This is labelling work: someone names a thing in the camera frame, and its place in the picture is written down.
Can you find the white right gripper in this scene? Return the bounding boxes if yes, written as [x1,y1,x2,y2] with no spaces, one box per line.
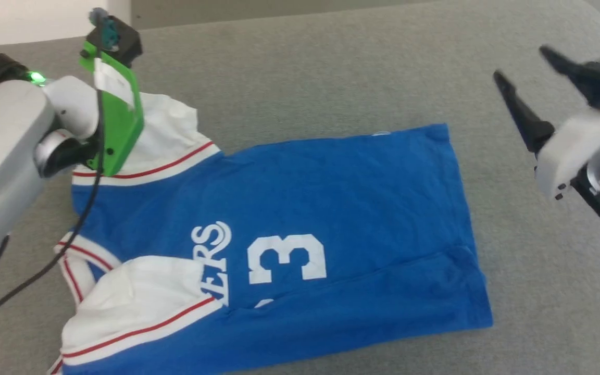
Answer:
[492,45,600,202]

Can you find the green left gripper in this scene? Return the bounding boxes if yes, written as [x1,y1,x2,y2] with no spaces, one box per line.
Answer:
[79,40,145,177]

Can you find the blue white basketball jersey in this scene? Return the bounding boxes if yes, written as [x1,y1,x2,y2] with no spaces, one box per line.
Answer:
[47,92,494,375]

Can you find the white box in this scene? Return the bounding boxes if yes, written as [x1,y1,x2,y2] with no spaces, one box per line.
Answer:
[0,0,133,47]

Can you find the grey fabric sofa cushion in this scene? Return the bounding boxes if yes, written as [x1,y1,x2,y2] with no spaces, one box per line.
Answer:
[0,0,600,375]

